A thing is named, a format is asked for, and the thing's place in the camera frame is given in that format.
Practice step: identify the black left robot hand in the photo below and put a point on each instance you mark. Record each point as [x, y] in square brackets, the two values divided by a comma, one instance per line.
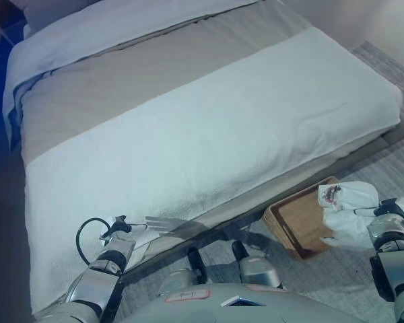
[119, 227]

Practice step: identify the robot leg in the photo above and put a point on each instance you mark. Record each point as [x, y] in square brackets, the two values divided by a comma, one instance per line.
[188, 272]
[256, 269]

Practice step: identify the bed with white blanket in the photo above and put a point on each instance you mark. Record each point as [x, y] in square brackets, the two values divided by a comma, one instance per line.
[188, 141]

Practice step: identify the right robot leg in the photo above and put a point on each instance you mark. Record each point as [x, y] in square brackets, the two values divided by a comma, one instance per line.
[256, 269]

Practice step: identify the silver robot torso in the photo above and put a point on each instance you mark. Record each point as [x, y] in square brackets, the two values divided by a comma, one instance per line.
[242, 306]

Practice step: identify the beige duvet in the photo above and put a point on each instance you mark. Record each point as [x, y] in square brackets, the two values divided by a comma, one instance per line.
[121, 70]

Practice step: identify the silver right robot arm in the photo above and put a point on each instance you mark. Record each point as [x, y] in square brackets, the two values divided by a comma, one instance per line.
[394, 266]

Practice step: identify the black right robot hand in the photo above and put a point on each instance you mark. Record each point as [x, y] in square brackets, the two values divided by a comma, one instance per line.
[392, 207]

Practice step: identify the white printed garment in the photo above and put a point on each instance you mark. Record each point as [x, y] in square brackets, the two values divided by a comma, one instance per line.
[350, 208]

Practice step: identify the left robot leg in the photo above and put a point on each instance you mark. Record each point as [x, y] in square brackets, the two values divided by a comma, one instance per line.
[188, 272]

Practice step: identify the wooden storage basket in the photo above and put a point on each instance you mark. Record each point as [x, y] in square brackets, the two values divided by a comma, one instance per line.
[296, 222]

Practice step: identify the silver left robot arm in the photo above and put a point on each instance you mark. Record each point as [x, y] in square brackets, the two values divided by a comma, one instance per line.
[97, 279]

